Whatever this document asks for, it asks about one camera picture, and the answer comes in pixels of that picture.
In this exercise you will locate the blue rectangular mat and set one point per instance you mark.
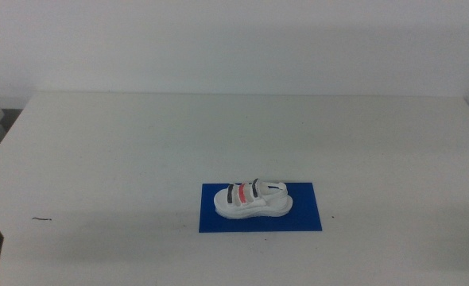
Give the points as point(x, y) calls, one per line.
point(304, 220)

